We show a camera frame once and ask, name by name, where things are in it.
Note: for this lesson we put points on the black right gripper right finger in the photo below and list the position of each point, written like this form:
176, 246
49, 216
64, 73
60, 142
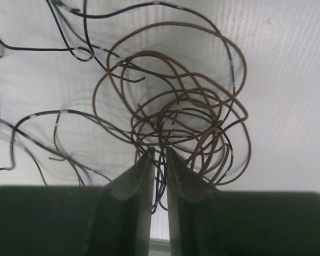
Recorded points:
206, 221

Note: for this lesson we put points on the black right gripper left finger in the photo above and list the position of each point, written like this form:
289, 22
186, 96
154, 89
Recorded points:
66, 220

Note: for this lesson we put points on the brown yellow wire ball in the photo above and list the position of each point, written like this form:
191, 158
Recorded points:
159, 129

